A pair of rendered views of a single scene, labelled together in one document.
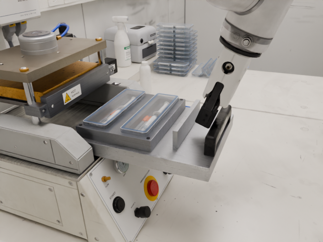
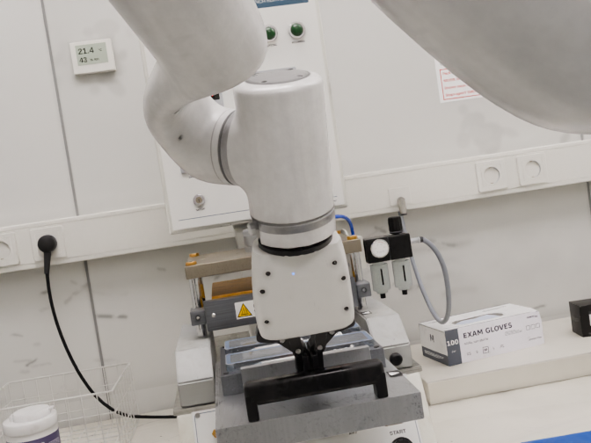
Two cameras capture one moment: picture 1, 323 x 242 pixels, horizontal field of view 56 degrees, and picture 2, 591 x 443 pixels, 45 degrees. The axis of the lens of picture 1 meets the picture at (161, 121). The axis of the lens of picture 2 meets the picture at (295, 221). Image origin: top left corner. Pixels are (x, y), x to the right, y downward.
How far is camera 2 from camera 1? 0.78 m
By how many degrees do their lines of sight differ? 63
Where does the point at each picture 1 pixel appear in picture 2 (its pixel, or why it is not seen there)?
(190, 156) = (237, 412)
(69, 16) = (549, 208)
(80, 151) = (190, 376)
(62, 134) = (190, 349)
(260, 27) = (253, 206)
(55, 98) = (220, 307)
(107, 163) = not seen: hidden behind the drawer
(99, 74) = not seen: hidden behind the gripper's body
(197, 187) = not seen: outside the picture
